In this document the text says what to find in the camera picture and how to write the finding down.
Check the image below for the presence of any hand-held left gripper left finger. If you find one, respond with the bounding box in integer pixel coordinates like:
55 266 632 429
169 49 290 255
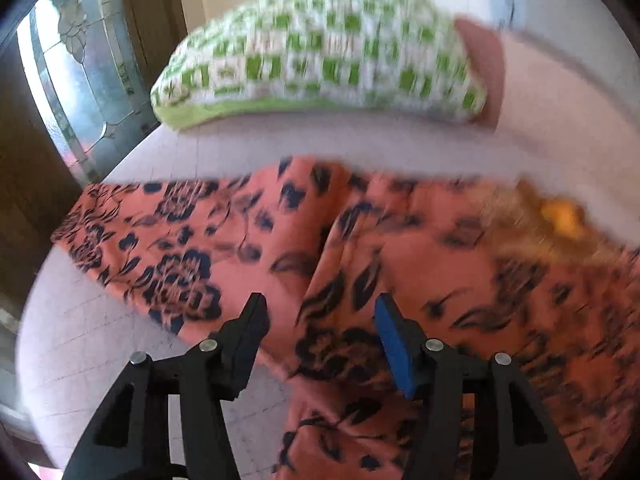
62 292 272 480

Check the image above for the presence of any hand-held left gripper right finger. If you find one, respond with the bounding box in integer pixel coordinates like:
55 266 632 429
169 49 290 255
373 293 582 480

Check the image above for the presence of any orange black floral garment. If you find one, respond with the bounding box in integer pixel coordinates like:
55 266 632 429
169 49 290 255
50 156 640 480

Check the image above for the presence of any pink quilted bolster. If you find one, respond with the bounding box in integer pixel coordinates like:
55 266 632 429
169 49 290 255
452 16 640 256

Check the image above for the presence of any green white patterned pillow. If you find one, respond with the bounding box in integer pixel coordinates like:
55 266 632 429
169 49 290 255
150 0 489 131

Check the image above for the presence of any wooden door with leaded glass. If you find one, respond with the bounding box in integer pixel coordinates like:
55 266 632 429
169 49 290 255
0 0 206 321

